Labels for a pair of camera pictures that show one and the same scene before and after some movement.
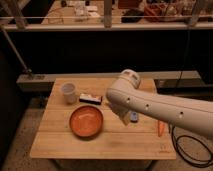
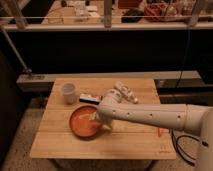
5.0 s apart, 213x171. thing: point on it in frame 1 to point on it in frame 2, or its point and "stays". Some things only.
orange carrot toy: [161, 128] stays
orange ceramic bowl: [86, 121] stays
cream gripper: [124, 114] to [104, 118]
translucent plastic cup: [69, 91] stays
